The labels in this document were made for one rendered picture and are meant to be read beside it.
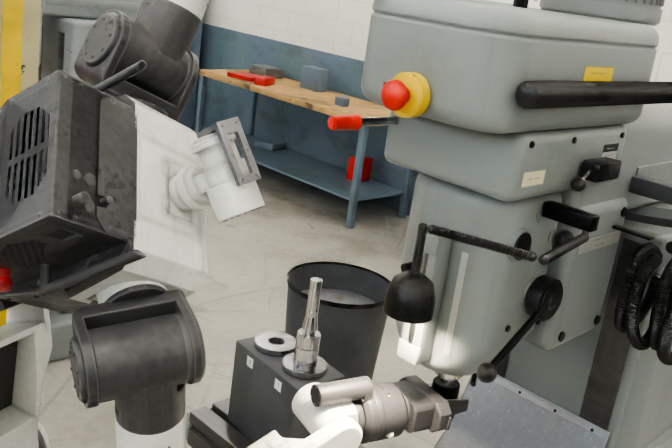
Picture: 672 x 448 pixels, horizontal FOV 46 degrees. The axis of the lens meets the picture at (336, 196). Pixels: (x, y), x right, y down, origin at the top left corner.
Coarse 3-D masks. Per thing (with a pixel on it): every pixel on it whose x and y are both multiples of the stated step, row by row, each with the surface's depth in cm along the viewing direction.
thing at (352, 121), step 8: (328, 120) 110; (336, 120) 109; (344, 120) 110; (352, 120) 111; (360, 120) 112; (368, 120) 114; (376, 120) 115; (384, 120) 117; (392, 120) 118; (336, 128) 109; (344, 128) 111; (352, 128) 112
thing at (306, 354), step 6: (300, 342) 152; (306, 342) 151; (318, 342) 152; (300, 348) 152; (306, 348) 152; (312, 348) 152; (318, 348) 153; (294, 354) 154; (300, 354) 152; (306, 354) 152; (312, 354) 152; (294, 360) 154; (300, 360) 153; (306, 360) 152; (312, 360) 153; (300, 366) 153; (306, 366) 153; (312, 366) 153
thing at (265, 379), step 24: (264, 336) 163; (288, 336) 165; (240, 360) 162; (264, 360) 156; (288, 360) 155; (240, 384) 163; (264, 384) 156; (288, 384) 149; (240, 408) 164; (264, 408) 156; (288, 408) 150; (264, 432) 157; (288, 432) 150
